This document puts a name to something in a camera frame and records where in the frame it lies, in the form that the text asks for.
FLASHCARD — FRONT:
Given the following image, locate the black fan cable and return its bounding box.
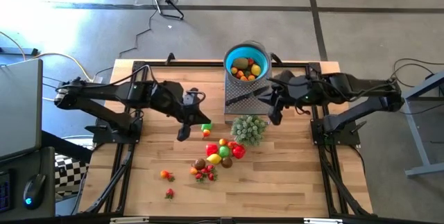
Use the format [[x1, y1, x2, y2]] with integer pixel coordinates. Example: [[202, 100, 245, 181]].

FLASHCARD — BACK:
[[119, 0, 156, 60]]

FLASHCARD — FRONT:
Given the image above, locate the potted artificial succulent plant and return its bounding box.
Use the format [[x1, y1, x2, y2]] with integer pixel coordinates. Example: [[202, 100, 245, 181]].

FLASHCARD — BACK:
[[230, 114, 267, 147]]

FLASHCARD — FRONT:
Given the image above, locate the grey desk frame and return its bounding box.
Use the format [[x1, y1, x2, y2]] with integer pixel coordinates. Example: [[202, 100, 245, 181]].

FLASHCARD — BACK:
[[383, 70, 444, 178]]

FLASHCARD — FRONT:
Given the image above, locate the black power strip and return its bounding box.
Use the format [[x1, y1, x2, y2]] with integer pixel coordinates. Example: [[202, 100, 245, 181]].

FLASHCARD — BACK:
[[0, 47, 39, 56]]

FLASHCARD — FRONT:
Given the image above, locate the perforated grey metal stand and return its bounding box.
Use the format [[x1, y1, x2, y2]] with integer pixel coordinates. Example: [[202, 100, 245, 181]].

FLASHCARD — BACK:
[[224, 57, 275, 125]]

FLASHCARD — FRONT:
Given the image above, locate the grey laptop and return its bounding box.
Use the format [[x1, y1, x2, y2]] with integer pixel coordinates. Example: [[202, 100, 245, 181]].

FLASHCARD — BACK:
[[0, 58, 44, 162]]

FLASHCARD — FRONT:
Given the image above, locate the yellow floor cable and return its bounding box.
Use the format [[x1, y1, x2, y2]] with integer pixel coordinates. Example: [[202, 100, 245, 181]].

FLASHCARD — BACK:
[[0, 31, 95, 102]]

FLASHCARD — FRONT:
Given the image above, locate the black aluminium table frame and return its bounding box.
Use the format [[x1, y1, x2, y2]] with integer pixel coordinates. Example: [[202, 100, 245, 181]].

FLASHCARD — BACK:
[[78, 52, 375, 218]]

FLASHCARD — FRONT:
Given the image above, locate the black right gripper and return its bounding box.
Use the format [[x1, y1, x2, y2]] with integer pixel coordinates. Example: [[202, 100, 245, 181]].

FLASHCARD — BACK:
[[258, 69, 315, 126]]

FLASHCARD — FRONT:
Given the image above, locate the blue collapsible colander bowl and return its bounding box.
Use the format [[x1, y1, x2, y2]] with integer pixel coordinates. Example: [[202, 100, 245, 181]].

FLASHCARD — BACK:
[[223, 40, 271, 87]]

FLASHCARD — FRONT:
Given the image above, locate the black white checkerboard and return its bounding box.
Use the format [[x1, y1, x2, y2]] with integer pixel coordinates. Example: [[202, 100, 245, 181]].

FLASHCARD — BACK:
[[54, 153, 92, 197]]

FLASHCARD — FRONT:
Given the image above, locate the black computer mouse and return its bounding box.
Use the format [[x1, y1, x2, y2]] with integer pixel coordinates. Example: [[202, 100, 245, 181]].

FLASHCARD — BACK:
[[23, 173, 46, 211]]

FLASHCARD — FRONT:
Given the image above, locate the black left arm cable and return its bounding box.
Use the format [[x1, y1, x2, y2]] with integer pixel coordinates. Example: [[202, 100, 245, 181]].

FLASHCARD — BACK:
[[187, 89, 207, 107]]

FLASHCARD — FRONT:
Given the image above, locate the black keyboard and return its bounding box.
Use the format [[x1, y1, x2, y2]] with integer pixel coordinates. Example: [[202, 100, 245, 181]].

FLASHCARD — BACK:
[[0, 170, 15, 214]]

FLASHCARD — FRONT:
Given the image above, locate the black floor cable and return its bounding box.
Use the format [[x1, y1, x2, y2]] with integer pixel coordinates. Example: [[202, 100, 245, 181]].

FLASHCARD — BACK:
[[379, 57, 444, 140]]

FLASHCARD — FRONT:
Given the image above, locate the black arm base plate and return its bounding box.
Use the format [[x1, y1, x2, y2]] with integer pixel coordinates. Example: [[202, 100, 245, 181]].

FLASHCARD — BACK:
[[85, 118, 144, 145], [311, 118, 361, 146]]

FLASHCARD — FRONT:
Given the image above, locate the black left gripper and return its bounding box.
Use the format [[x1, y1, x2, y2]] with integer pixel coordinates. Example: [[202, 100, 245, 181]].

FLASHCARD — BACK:
[[166, 86, 212, 143]]

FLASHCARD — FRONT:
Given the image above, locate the whole brown kiwi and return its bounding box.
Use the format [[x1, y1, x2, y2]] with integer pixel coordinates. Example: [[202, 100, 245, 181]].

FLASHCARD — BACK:
[[232, 57, 249, 71]]

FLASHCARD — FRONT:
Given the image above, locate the black kitchen knife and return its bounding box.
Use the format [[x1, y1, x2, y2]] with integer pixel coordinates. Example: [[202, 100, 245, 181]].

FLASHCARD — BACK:
[[225, 87, 270, 107]]

